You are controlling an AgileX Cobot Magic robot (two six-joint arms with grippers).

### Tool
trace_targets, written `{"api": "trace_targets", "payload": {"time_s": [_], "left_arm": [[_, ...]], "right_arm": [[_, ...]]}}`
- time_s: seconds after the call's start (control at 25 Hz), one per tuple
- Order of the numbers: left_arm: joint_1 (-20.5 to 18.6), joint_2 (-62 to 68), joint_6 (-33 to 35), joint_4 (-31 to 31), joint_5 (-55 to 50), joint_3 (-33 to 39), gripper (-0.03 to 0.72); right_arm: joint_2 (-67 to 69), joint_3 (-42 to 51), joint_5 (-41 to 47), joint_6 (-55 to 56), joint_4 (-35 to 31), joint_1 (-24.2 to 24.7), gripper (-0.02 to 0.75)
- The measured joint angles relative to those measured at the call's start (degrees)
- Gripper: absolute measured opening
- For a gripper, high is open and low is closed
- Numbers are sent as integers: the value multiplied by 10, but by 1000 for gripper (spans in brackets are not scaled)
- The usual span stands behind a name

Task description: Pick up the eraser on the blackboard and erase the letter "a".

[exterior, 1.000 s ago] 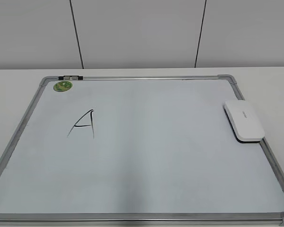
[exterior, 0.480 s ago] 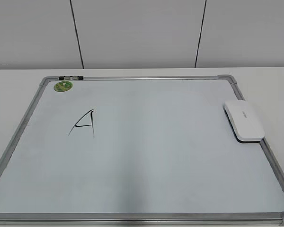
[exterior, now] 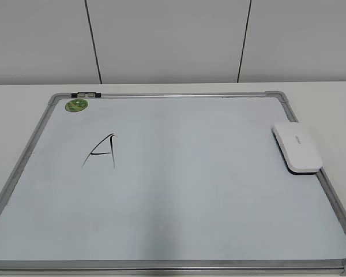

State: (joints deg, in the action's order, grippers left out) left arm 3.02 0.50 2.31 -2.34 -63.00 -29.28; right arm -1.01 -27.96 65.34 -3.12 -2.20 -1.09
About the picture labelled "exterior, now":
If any white rectangular board eraser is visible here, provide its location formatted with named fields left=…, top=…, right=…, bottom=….
left=273, top=122, right=323, bottom=174

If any white board with aluminium frame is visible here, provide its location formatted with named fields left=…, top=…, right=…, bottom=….
left=0, top=91, right=346, bottom=275

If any black grey hanger clip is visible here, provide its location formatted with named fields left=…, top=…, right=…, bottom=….
left=71, top=92, right=101, bottom=98

